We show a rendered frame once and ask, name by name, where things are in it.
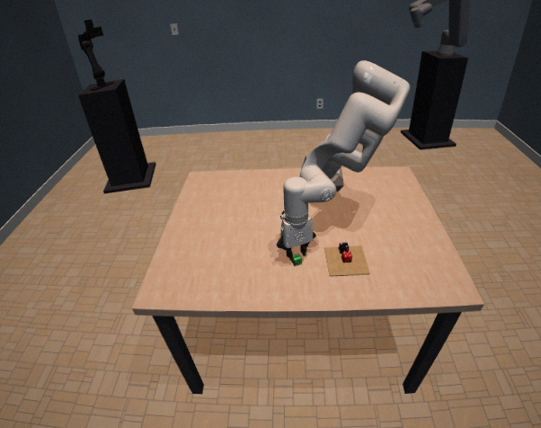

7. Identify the green die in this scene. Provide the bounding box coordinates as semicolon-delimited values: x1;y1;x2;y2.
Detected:
291;254;302;266

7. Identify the red die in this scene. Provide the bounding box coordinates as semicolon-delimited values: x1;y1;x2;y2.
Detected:
341;251;352;263

